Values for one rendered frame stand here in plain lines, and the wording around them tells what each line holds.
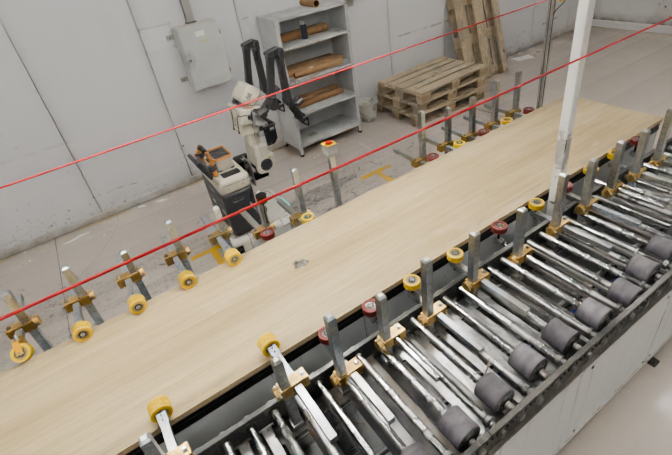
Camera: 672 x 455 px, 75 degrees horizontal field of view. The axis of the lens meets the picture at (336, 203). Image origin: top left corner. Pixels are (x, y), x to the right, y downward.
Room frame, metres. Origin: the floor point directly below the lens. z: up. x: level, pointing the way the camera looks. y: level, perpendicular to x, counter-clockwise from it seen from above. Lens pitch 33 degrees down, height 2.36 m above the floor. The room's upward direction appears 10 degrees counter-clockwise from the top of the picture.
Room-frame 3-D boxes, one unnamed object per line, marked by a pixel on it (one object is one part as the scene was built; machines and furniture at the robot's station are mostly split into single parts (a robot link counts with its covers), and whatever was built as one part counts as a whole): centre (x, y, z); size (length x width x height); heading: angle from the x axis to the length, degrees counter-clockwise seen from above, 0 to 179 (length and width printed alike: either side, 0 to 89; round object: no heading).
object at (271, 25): (5.10, 0.02, 0.78); 0.90 x 0.45 x 1.55; 118
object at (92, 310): (1.67, 1.31, 0.92); 0.04 x 0.04 x 0.48; 28
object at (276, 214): (3.23, 0.75, 0.16); 0.67 x 0.64 x 0.25; 118
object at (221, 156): (3.17, 0.85, 0.87); 0.23 x 0.15 x 0.11; 28
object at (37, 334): (1.56, 1.53, 0.92); 0.04 x 0.04 x 0.48; 28
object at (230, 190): (3.18, 0.83, 0.59); 0.55 x 0.34 x 0.83; 28
